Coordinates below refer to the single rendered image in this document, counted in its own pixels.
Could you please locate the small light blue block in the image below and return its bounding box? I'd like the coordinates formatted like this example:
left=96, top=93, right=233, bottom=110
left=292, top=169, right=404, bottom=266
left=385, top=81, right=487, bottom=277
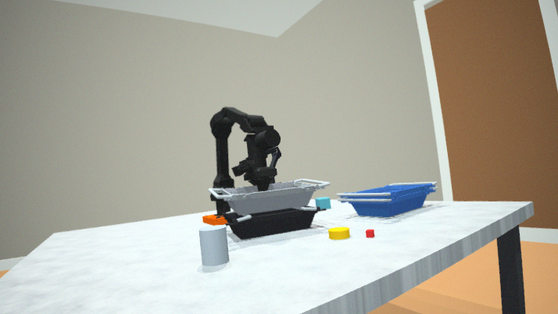
left=315, top=198, right=331, bottom=210

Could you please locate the yellow short cylinder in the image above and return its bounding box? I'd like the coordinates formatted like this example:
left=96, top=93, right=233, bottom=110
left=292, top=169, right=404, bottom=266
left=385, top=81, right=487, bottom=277
left=328, top=227, right=350, bottom=240

